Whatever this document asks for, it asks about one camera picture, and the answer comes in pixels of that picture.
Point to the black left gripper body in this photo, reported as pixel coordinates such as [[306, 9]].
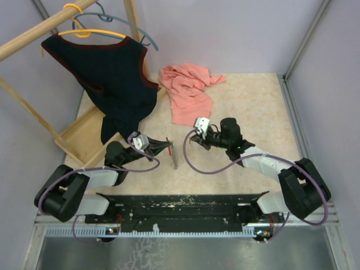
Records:
[[131, 156]]

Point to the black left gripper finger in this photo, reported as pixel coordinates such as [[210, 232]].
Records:
[[158, 142], [154, 149]]

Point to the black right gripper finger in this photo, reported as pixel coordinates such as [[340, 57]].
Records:
[[204, 144], [197, 137]]

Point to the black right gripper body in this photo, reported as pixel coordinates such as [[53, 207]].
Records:
[[215, 139]]

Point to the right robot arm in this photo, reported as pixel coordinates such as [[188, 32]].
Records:
[[303, 190]]

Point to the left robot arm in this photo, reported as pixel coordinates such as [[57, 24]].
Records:
[[63, 195]]

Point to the wooden clothes rack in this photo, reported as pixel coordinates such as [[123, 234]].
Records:
[[57, 114]]

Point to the pink cloth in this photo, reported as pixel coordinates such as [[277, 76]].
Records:
[[185, 85]]

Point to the dark navy vest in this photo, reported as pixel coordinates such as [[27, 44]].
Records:
[[113, 78]]

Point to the yellow clothes hanger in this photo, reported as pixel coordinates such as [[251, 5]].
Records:
[[82, 32]]

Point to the grey-blue clothes hanger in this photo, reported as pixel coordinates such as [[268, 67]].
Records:
[[131, 20]]

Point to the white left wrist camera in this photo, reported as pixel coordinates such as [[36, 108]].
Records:
[[140, 141]]

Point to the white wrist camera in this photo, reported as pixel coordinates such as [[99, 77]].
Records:
[[201, 126], [140, 141]]

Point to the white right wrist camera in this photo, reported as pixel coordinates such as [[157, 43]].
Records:
[[201, 126]]

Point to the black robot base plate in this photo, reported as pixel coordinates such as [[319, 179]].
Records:
[[184, 213]]

